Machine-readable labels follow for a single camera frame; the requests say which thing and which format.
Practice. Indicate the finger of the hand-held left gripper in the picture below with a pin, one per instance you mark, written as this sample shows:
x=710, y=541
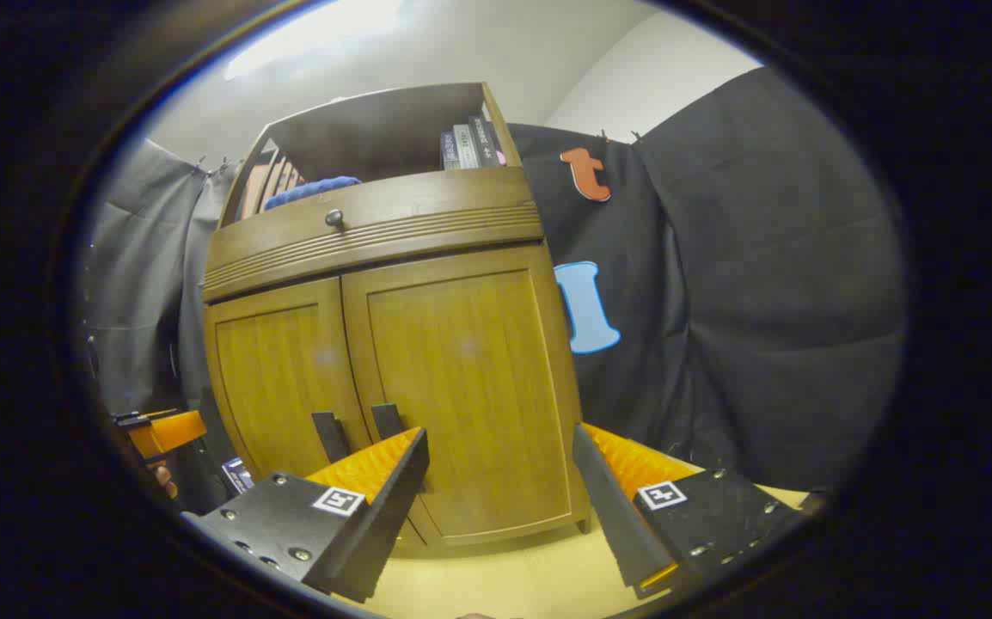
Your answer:
x=174, y=430

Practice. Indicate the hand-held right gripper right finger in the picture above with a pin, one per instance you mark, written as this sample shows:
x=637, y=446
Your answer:
x=612, y=516

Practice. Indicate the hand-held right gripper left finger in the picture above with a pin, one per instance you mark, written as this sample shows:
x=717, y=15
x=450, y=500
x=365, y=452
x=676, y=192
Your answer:
x=393, y=507

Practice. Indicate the wooden shoe cabinet door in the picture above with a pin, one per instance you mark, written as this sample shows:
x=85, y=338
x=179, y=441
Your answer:
x=277, y=378
x=470, y=361

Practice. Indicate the wooden double-door shoe cabinet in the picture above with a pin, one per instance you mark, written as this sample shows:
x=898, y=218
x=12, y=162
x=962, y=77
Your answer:
x=393, y=129

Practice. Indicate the blue white printed booklet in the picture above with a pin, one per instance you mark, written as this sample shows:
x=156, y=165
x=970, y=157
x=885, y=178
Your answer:
x=236, y=475

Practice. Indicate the black backdrop cloth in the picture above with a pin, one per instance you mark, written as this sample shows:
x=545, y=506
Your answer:
x=762, y=301

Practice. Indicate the blue towel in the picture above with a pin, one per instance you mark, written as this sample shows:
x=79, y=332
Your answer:
x=315, y=189

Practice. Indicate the wooden drawer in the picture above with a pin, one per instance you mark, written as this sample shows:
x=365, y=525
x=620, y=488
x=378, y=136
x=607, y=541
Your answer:
x=427, y=206

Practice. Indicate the dark blue book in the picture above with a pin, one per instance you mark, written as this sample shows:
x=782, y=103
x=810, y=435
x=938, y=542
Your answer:
x=449, y=150

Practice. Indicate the grey book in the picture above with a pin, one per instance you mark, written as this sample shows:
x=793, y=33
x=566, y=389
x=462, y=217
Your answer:
x=466, y=146

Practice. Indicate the black book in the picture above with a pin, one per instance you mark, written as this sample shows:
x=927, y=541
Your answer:
x=486, y=139

